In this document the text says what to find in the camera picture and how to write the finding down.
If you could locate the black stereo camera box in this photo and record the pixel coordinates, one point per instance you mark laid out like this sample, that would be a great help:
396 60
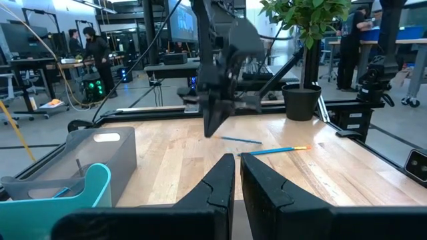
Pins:
417 166

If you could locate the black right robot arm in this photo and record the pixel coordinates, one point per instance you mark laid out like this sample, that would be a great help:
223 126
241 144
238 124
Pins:
207 33

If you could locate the person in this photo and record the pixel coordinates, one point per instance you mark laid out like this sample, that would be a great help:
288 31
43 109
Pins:
98 53
350 50
76 45

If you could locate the white office chair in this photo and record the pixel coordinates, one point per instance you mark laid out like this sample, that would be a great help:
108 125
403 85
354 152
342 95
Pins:
8 86

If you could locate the black box on desk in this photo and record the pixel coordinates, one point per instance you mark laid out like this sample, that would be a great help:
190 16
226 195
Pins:
175 59

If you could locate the grey desk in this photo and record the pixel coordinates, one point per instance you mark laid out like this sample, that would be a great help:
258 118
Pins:
173 70

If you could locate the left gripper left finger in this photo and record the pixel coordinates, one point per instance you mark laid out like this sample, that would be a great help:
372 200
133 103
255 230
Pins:
213 196

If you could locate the black backlit keyboard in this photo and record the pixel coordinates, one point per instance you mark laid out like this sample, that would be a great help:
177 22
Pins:
263 71

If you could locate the orange floor item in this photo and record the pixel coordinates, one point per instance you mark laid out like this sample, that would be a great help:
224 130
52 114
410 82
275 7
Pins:
53 102

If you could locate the green potted plant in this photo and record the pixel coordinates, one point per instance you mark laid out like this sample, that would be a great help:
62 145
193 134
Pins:
302 103

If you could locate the wide grey translucent bin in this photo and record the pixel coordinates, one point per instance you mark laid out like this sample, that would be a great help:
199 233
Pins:
123 166

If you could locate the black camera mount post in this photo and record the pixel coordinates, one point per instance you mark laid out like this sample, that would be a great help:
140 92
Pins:
377 80

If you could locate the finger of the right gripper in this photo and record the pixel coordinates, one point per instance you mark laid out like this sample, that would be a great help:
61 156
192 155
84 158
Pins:
226 110
210 116

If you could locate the black aluminium table frame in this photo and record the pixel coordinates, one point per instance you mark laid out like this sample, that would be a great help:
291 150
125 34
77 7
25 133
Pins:
150 115

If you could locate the computer tower blue lights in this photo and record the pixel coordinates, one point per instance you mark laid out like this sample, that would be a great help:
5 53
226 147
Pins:
125 75

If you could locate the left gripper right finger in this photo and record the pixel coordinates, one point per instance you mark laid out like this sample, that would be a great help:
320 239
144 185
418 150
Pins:
267 196

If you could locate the large display screen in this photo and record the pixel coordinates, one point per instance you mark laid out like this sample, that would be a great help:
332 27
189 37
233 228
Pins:
183 23

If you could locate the teal plastic bin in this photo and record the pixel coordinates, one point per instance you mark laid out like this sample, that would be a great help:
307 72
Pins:
40 216

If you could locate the computer tower green lights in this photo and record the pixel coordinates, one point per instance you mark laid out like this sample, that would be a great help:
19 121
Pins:
95 88

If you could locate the black background desk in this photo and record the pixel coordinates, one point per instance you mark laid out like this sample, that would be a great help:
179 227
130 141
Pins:
33 61

